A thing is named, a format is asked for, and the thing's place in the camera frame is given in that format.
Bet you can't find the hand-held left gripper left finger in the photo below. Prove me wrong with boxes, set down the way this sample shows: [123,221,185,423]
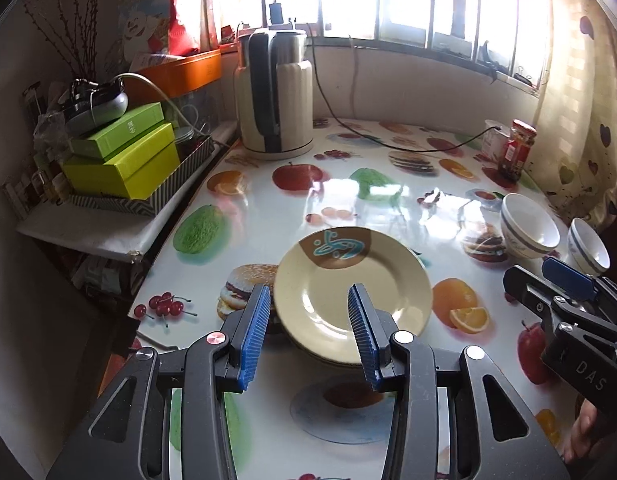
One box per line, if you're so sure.
[46,284,272,480]

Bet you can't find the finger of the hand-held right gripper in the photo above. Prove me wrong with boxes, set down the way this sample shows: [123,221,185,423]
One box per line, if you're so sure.
[543,257,617,301]
[503,266,577,333]

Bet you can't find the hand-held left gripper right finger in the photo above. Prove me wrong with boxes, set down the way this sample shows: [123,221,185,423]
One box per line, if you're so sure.
[347,284,572,480]

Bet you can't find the small white bowl blue band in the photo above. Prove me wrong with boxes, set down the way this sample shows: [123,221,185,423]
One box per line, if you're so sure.
[567,217,612,277]

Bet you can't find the large white bowl blue band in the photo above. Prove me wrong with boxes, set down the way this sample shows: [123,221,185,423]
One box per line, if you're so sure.
[499,192,561,260]

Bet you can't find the person's right hand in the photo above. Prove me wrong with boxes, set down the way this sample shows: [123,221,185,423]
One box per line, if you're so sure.
[563,402,599,463]

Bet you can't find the red label glass jar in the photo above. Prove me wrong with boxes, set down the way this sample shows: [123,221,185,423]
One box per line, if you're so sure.
[497,119,538,183]

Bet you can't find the food print tablecloth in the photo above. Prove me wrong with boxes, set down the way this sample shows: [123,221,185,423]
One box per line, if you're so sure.
[131,117,614,480]

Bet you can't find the cream leaf print curtain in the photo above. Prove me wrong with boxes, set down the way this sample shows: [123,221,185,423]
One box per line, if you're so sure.
[526,0,617,231]

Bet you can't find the striped tray box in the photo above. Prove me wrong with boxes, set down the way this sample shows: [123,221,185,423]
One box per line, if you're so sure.
[66,135,216,218]

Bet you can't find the white shelf board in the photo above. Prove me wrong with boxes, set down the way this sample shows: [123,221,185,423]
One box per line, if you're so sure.
[16,120,239,263]

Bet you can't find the thick green box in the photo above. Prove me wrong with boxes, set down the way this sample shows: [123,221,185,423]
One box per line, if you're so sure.
[61,122,182,200]

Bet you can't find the clear plastic container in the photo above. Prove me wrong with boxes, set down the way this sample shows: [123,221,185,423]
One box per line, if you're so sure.
[173,105,210,143]

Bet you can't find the cream electric kettle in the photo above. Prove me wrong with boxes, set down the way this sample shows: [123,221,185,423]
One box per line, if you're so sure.
[233,29,315,161]

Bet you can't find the flat green box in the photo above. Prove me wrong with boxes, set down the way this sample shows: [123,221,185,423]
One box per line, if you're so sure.
[71,102,165,161]

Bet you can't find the row of small bottles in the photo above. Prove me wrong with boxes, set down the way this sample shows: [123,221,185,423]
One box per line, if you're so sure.
[3,160,69,211]

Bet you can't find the orange box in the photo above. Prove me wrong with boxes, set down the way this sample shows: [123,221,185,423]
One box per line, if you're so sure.
[131,49,223,98]

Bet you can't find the grey electronic device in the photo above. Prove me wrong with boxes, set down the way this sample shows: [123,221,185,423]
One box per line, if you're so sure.
[63,79,129,136]

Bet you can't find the printed red bag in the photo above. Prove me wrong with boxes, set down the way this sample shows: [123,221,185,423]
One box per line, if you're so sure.
[106,0,212,61]

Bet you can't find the dried branches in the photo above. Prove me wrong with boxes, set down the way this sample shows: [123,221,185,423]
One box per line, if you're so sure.
[23,0,109,81]

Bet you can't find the black power cable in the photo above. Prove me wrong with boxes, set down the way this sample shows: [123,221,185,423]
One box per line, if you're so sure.
[306,22,504,153]

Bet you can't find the white tube cable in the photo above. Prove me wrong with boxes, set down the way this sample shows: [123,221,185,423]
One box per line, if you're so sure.
[113,72,189,131]

